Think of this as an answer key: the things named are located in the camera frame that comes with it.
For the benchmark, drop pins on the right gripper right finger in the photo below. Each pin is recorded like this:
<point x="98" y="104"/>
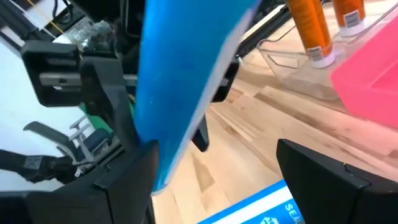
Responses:
<point x="335" y="199"/>

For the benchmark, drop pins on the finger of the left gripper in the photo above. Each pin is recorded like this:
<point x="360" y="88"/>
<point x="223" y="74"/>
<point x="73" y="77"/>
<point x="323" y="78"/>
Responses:
<point x="105" y="99"/>
<point x="201" y="137"/>

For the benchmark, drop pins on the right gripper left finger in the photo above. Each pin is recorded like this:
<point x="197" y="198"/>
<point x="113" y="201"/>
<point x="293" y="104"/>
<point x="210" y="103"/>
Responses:
<point x="77" y="202"/>

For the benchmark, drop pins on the blue silicone tube white cap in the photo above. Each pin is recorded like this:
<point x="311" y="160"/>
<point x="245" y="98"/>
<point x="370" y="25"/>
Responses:
<point x="180" y="77"/>
<point x="264" y="211"/>

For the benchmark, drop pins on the orange sealant tube white nozzle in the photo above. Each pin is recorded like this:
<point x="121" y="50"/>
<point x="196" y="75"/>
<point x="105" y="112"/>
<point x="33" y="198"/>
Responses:
<point x="308" y="28"/>
<point x="348" y="9"/>

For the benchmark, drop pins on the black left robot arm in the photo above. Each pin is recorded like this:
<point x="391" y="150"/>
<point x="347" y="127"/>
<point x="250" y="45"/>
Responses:
<point x="124" y="18"/>

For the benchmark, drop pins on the green background object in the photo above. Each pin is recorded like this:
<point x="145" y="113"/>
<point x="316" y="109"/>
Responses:
<point x="93" y="121"/>

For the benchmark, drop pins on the office chair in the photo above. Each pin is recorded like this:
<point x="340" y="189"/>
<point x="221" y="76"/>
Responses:
<point x="46" y="132"/>

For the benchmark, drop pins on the clear plastic bin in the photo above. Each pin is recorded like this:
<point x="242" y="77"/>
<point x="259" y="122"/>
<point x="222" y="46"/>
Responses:
<point x="289" y="77"/>

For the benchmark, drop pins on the pink plastic bin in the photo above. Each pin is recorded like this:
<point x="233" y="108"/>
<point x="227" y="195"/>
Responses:
<point x="373" y="87"/>

